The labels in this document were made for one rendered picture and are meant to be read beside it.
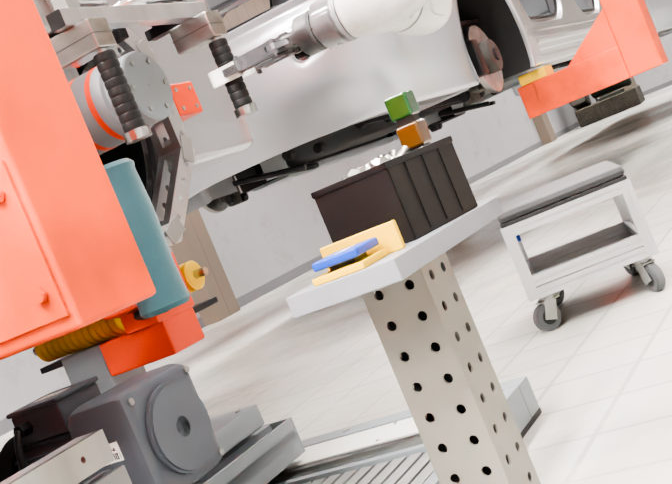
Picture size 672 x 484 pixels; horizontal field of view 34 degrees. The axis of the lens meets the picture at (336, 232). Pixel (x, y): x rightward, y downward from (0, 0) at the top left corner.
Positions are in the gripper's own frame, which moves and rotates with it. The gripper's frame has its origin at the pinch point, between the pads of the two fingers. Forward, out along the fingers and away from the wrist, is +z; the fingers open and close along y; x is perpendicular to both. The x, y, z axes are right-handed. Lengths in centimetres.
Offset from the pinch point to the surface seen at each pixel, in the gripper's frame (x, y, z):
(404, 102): -18.8, -14.0, -35.5
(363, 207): -31, -37, -33
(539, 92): -20, 344, 48
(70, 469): -46, -79, -4
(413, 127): -23.0, -14.0, -35.3
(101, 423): -46, -57, 9
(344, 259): -36, -52, -36
